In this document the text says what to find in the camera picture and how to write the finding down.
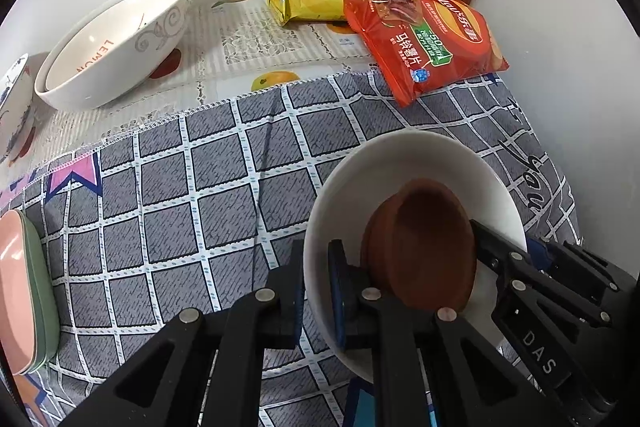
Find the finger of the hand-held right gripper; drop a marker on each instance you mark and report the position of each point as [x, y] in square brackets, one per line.
[539, 254]
[500, 252]

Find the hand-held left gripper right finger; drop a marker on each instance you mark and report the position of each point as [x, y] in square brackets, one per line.
[340, 294]

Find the light green plate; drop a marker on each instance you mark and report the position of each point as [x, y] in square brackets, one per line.
[48, 307]

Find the brown bowl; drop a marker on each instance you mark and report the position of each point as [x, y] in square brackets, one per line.
[425, 247]

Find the pink plate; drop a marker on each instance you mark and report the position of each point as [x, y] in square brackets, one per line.
[12, 287]

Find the white bowl with swirl pattern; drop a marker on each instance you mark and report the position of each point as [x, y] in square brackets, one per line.
[135, 69]

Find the printed plastic tablecloth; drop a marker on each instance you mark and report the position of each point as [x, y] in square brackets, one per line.
[240, 52]

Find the large crane pattern bowl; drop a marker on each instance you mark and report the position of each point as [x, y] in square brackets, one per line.
[15, 107]

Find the plain white bowl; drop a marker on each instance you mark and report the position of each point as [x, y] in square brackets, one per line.
[400, 162]

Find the white bowl with lettering inside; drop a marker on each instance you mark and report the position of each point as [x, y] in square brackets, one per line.
[90, 47]

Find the red chip bag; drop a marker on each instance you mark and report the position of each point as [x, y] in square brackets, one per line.
[430, 52]

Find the grey checked blanket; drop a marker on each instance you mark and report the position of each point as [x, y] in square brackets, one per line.
[175, 207]

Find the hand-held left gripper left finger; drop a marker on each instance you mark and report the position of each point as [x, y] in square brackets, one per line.
[298, 302]

